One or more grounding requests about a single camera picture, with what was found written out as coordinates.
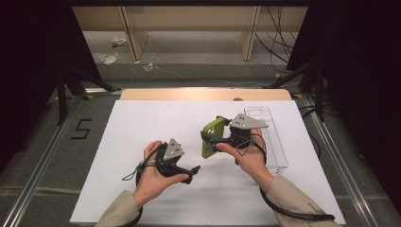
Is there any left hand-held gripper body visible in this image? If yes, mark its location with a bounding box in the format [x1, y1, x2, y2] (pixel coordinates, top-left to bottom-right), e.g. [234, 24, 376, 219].
[155, 137, 192, 182]

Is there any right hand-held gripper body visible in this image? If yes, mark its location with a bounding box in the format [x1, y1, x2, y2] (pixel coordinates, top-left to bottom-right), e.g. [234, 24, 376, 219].
[225, 113, 270, 149]

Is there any green cartoon phone case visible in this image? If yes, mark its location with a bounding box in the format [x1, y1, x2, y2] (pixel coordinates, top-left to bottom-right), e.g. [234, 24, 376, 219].
[200, 115, 229, 160]

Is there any clear plastic packaging box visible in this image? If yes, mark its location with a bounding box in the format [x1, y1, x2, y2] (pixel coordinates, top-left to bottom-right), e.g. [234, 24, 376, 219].
[243, 106, 289, 176]

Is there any person's left hand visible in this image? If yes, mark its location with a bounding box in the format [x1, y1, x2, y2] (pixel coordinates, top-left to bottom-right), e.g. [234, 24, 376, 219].
[131, 140, 191, 210]

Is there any person's right hand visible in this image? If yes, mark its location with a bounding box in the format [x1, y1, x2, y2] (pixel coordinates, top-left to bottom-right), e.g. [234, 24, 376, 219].
[215, 127, 275, 194]

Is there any white table sheet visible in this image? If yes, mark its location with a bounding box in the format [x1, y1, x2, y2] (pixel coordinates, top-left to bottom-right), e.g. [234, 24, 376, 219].
[69, 99, 347, 226]

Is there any black metal stand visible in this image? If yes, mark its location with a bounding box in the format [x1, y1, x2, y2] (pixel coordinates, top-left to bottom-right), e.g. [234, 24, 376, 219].
[262, 59, 326, 123]
[56, 65, 123, 127]

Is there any light wooden shelf unit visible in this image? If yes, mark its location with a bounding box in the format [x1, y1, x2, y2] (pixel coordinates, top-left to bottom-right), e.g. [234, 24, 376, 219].
[72, 6, 308, 61]

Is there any black curtain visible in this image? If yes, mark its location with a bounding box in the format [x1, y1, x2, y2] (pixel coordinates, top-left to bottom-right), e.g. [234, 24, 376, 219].
[0, 0, 103, 166]
[286, 0, 401, 217]

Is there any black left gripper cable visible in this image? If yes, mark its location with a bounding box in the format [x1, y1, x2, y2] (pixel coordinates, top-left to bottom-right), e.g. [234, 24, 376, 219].
[121, 142, 168, 227]

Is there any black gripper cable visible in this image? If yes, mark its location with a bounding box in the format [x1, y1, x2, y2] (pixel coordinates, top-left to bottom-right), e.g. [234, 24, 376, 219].
[121, 142, 168, 227]
[235, 132, 336, 222]

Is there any thin white floor cable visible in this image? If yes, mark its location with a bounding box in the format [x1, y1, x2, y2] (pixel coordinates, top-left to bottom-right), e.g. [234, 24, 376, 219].
[142, 46, 272, 88]

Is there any bundle of black floor cables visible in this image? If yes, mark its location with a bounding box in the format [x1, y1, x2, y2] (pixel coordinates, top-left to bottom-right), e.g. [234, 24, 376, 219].
[253, 6, 305, 74]

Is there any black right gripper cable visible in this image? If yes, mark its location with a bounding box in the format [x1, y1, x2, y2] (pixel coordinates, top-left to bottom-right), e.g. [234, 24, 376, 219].
[235, 132, 336, 222]

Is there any aluminium floor rail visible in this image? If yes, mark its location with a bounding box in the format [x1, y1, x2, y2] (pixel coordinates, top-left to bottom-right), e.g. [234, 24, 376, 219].
[2, 94, 83, 227]
[301, 93, 376, 227]

